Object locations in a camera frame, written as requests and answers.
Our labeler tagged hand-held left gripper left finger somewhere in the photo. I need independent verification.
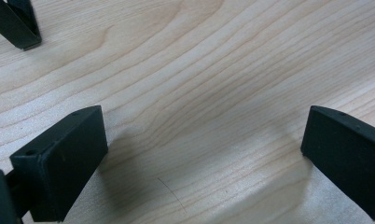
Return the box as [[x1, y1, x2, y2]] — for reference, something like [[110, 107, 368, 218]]
[[5, 105, 109, 223]]

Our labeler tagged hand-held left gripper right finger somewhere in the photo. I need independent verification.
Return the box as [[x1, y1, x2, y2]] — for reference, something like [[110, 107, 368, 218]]
[[300, 105, 375, 222]]

